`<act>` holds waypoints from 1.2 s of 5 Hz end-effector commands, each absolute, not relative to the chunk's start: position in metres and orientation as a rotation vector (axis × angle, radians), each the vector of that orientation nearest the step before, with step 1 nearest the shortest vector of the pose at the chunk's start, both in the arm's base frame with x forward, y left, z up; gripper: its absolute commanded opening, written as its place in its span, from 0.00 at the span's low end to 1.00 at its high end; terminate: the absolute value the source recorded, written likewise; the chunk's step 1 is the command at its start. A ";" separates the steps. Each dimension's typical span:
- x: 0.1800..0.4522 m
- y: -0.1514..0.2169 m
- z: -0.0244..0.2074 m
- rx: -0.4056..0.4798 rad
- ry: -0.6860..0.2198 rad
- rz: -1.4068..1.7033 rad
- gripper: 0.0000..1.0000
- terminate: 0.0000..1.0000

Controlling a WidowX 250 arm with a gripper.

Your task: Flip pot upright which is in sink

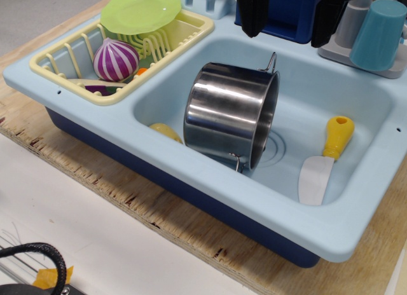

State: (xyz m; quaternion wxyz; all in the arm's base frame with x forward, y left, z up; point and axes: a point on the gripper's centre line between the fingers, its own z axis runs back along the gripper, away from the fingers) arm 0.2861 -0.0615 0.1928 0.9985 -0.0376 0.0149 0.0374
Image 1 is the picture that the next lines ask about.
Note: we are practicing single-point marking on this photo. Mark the yellow toy potato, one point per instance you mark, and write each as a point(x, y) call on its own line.
point(167, 131)

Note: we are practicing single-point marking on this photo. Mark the green plastic plate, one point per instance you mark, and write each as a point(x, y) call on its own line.
point(132, 17)

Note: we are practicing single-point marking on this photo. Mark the grey cup holder stand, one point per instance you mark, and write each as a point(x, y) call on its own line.
point(336, 53)

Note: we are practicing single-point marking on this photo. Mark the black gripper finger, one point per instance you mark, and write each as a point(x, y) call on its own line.
point(327, 17)
point(252, 16)

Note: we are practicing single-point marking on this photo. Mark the stainless steel pot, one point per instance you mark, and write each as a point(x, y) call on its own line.
point(229, 112)

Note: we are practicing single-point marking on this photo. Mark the yellow tape piece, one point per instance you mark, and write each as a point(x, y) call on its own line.
point(47, 278)

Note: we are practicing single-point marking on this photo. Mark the teal plastic cup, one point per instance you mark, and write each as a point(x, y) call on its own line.
point(377, 42)

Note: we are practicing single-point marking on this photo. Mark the yellow handled toy knife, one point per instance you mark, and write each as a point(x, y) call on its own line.
point(316, 170)

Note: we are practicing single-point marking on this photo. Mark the wooden plywood board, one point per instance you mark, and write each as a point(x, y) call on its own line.
point(123, 234)

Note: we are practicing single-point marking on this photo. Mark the yellow dish rack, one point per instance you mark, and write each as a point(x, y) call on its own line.
point(69, 62)

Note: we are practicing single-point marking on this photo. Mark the orange toy carrot piece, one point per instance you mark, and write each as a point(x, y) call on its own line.
point(141, 71)

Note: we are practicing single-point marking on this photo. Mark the purple striped toy onion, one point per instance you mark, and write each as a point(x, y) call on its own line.
point(115, 60)

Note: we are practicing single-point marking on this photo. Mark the purple toy eggplant slice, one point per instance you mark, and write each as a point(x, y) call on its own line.
point(104, 90)

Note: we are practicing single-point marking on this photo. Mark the grey plastic cup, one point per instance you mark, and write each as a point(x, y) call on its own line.
point(351, 22)

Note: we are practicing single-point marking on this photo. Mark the light blue toy sink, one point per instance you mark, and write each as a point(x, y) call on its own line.
point(262, 203)

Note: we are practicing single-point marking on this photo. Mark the dark blue box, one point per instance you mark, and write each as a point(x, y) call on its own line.
point(290, 19)

